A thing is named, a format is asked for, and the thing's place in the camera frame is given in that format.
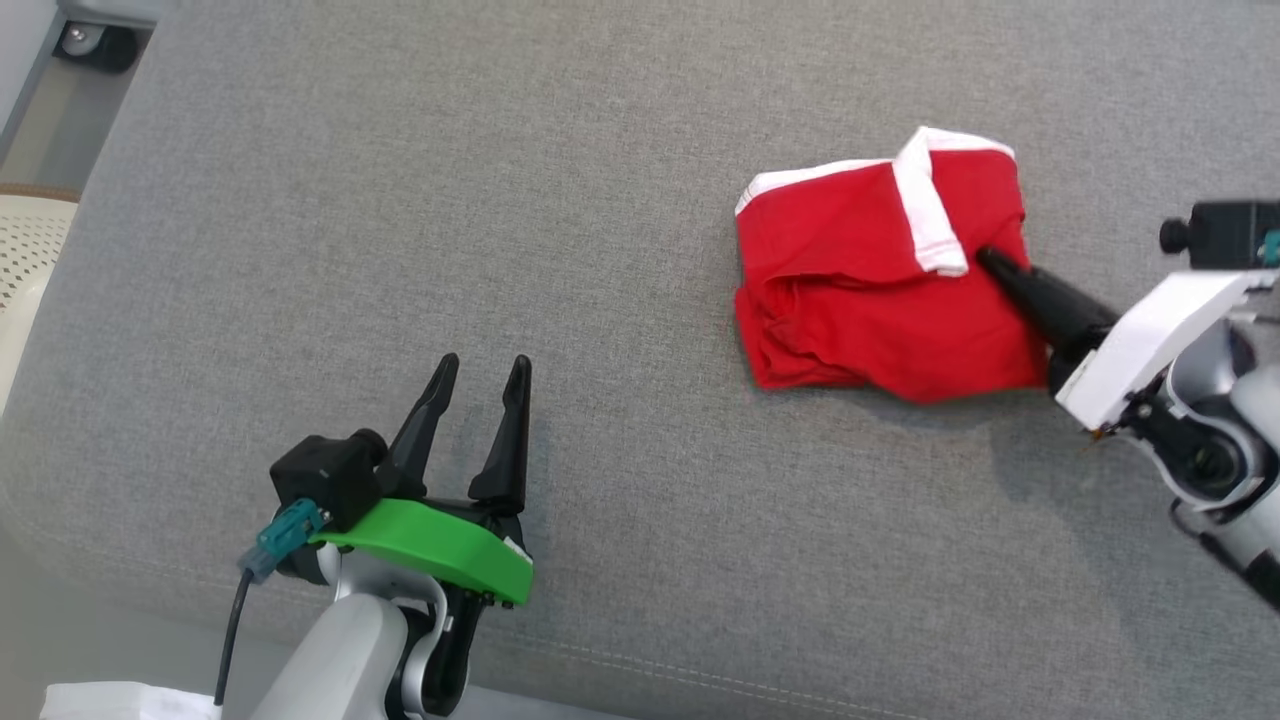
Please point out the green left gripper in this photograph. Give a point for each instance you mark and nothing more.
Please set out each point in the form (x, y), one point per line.
(440, 545)

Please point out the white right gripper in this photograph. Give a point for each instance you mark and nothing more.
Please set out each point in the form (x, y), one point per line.
(1150, 340)

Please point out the red shorts with white stripes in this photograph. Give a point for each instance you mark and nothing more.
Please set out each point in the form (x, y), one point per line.
(860, 300)

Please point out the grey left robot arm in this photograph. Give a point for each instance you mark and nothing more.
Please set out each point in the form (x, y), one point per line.
(330, 650)

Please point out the cream perforated laundry basket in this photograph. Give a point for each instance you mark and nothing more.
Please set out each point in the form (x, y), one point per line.
(25, 260)

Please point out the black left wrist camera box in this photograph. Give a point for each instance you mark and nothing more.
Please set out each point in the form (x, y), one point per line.
(325, 480)

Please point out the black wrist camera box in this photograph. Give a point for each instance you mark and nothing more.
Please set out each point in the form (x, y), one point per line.
(325, 480)
(1225, 235)

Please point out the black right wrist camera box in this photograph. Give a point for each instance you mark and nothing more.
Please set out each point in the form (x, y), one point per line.
(1225, 235)

